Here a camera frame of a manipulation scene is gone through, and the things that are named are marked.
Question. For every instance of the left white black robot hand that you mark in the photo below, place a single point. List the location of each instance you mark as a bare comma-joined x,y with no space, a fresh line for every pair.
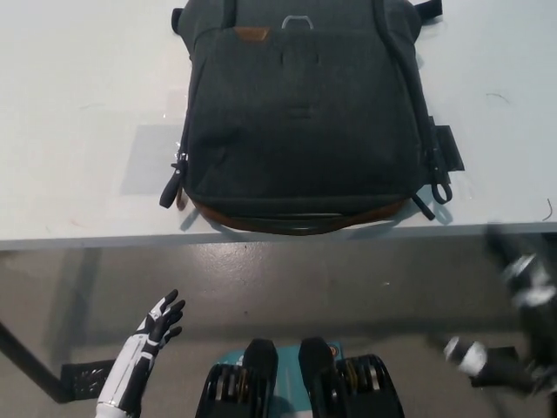
130,366

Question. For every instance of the dark grey backpack brown trim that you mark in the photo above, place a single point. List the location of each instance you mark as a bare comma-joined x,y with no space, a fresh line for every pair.
304,130

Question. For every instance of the thin dark thread scrap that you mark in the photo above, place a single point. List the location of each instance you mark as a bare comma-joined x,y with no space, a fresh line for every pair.
498,96
549,211

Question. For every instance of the black flat rectangular pad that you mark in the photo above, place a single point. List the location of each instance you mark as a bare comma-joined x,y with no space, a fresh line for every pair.
450,148

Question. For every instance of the black table leg bar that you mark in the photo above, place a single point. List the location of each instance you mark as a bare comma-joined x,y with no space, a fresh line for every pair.
30,361

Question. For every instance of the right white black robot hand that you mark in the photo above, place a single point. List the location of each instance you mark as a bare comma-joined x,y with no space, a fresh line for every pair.
537,300

